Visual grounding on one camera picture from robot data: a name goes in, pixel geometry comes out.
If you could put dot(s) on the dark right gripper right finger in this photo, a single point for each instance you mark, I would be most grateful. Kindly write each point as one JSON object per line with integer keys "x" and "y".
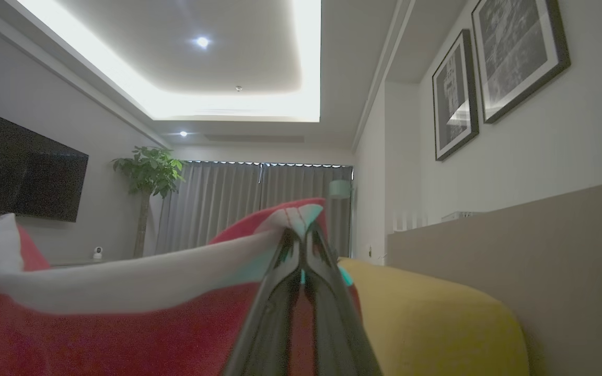
{"x": 335, "y": 324}

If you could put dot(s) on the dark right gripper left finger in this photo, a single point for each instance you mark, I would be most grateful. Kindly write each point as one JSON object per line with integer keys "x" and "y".
{"x": 267, "y": 324}

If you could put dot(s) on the red white jersey shirt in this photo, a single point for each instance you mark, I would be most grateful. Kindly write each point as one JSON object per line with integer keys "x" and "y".
{"x": 123, "y": 339}

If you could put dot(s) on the yellow sofa backrest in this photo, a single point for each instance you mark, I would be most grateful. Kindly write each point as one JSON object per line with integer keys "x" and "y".
{"x": 437, "y": 324}

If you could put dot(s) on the grey curtain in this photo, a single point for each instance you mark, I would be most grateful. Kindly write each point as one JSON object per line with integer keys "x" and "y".
{"x": 301, "y": 185}
{"x": 212, "y": 209}

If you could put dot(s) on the teal floor lamp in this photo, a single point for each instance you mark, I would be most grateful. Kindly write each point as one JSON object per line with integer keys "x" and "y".
{"x": 339, "y": 189}

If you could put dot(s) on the green potted tree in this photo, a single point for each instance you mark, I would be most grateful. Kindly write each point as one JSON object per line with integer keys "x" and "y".
{"x": 149, "y": 169}

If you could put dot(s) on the small black framed picture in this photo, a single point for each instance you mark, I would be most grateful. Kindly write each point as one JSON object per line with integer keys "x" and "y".
{"x": 455, "y": 99}

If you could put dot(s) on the large black framed picture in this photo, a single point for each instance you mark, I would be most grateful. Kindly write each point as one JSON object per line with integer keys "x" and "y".
{"x": 518, "y": 52}

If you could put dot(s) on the white security camera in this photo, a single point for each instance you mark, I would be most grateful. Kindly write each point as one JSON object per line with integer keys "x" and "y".
{"x": 97, "y": 253}

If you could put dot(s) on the black wall television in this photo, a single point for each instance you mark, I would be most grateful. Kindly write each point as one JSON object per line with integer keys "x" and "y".
{"x": 19, "y": 172}

